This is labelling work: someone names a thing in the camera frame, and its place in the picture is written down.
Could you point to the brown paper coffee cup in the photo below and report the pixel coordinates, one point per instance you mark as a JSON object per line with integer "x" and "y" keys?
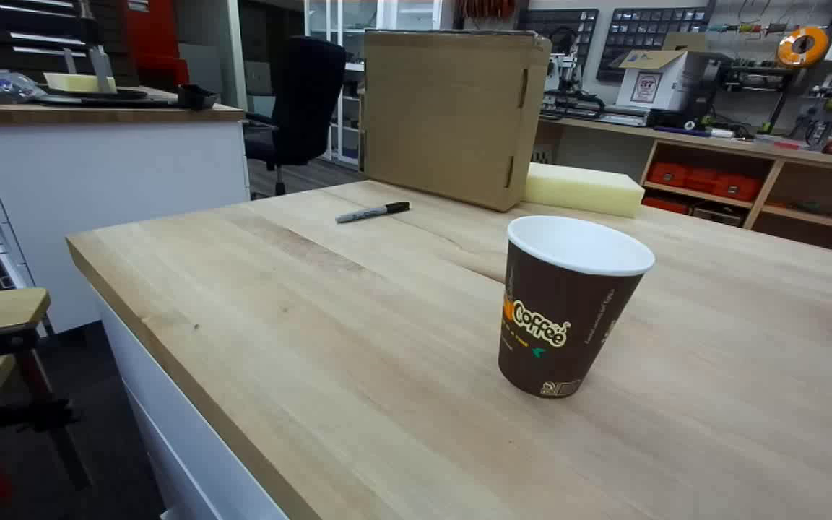
{"x": 562, "y": 317}

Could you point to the black grey marker pen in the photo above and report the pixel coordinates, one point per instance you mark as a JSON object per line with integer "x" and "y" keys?
{"x": 373, "y": 210}

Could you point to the large cardboard box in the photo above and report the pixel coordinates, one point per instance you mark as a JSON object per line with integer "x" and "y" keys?
{"x": 445, "y": 117}

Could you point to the pale yellow foam block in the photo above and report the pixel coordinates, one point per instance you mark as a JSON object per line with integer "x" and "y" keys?
{"x": 580, "y": 192}

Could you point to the black office chair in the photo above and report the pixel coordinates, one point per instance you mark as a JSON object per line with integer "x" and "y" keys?
{"x": 305, "y": 95}

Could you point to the black tool pegboard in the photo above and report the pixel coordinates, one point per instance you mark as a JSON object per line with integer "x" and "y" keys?
{"x": 651, "y": 33}
{"x": 562, "y": 47}

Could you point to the small white cardboard box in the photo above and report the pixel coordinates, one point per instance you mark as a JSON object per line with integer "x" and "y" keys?
{"x": 651, "y": 82}

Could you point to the red storage bin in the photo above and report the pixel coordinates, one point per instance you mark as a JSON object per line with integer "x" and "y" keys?
{"x": 705, "y": 180}

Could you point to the white table base cabinet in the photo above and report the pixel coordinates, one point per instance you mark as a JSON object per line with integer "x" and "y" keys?
{"x": 185, "y": 452}

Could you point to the black flat tray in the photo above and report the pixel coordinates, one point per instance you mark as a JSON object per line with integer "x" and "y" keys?
{"x": 138, "y": 95}

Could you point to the white counter with wooden top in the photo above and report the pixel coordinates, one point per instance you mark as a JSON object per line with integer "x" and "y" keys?
{"x": 99, "y": 183}

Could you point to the red cabinet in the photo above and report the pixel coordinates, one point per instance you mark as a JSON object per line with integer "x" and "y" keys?
{"x": 157, "y": 43}

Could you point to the black benchtop machine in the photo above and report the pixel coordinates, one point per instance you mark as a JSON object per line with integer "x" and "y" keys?
{"x": 739, "y": 89}

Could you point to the pale yellow pad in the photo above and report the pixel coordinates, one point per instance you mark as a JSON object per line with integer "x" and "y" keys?
{"x": 71, "y": 82}

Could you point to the wooden shelf unit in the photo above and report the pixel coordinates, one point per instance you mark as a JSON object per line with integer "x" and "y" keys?
{"x": 801, "y": 183}

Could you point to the orange tape roll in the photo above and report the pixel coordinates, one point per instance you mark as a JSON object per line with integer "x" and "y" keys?
{"x": 801, "y": 47}

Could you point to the black drawer unit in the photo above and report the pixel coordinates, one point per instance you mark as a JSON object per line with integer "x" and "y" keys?
{"x": 31, "y": 33}

